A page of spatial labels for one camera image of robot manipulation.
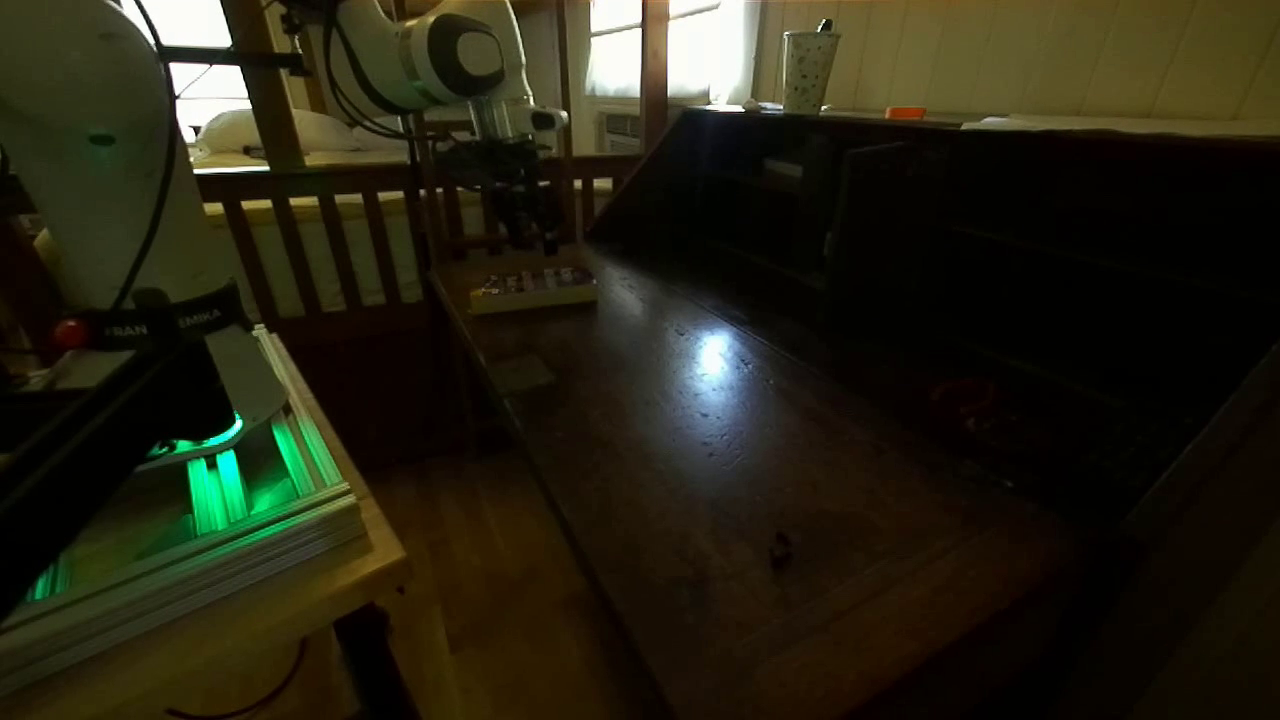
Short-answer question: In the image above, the bright window pane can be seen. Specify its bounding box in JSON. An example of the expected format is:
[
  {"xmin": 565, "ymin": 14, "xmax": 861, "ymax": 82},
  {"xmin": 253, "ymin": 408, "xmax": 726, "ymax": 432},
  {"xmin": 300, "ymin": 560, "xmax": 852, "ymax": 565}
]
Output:
[{"xmin": 584, "ymin": 0, "xmax": 766, "ymax": 110}]

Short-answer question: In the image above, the blue paperback Grisham book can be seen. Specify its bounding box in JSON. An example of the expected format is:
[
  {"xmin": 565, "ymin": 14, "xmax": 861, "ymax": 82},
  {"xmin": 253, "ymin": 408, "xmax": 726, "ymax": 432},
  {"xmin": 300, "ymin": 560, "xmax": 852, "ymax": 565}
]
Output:
[{"xmin": 465, "ymin": 255, "xmax": 599, "ymax": 319}]

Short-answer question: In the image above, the wooden window post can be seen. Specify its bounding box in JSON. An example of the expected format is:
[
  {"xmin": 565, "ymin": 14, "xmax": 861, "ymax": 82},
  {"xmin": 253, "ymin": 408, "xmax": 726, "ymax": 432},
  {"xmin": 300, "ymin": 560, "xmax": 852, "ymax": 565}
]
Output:
[{"xmin": 636, "ymin": 0, "xmax": 675, "ymax": 154}]

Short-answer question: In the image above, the yellow sticky note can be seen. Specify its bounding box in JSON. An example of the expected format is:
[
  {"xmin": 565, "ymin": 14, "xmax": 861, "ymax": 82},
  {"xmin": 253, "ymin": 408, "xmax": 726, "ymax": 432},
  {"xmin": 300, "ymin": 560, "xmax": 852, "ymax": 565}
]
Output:
[{"xmin": 488, "ymin": 354, "xmax": 558, "ymax": 398}]

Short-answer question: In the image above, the green glowing device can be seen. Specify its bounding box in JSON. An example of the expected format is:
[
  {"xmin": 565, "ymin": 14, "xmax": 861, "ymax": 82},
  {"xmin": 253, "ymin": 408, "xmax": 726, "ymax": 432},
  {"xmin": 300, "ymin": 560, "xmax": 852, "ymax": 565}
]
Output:
[{"xmin": 0, "ymin": 319, "xmax": 372, "ymax": 695}]

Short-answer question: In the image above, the light wooden table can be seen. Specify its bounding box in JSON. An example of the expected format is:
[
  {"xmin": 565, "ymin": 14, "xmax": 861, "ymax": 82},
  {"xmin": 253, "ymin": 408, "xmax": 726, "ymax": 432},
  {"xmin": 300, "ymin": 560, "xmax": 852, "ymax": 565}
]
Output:
[{"xmin": 0, "ymin": 334, "xmax": 465, "ymax": 720}]

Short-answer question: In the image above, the slanted wooden post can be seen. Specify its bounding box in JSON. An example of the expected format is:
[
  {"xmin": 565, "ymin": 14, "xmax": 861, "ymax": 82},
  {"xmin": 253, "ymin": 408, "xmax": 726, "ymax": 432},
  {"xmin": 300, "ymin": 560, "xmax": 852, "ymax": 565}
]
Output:
[{"xmin": 217, "ymin": 0, "xmax": 311, "ymax": 173}]

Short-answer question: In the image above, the white paper sheet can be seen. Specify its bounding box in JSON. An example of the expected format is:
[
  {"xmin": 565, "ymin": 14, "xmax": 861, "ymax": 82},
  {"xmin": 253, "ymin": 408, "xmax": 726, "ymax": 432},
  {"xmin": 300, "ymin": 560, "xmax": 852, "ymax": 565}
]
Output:
[{"xmin": 959, "ymin": 110, "xmax": 1280, "ymax": 140}]

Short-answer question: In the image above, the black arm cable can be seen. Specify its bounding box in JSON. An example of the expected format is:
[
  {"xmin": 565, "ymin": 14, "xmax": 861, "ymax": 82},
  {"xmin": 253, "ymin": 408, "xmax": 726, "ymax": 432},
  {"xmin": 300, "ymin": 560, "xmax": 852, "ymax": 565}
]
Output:
[{"xmin": 105, "ymin": 0, "xmax": 186, "ymax": 315}]

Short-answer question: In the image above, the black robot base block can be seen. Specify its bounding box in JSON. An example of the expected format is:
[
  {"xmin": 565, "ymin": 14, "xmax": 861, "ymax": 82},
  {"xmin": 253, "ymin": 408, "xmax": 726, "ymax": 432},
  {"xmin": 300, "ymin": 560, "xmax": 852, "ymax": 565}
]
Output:
[{"xmin": 0, "ymin": 297, "xmax": 253, "ymax": 625}]

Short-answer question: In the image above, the white patterned cup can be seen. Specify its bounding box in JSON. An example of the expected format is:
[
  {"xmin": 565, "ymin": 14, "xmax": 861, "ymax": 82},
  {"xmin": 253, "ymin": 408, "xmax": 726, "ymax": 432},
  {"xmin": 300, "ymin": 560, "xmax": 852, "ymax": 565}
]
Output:
[{"xmin": 781, "ymin": 15, "xmax": 843, "ymax": 122}]

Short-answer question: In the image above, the white wall heater unit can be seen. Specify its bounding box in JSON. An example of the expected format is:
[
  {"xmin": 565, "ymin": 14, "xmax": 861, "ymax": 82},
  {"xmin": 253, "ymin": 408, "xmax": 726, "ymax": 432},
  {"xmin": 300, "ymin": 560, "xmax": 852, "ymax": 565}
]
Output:
[{"xmin": 591, "ymin": 110, "xmax": 648, "ymax": 154}]

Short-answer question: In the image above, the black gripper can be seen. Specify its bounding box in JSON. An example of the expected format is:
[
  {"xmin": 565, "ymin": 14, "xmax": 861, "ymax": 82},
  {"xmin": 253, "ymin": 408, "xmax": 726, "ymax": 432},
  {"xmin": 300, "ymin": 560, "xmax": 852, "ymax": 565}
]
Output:
[{"xmin": 432, "ymin": 134, "xmax": 565, "ymax": 255}]

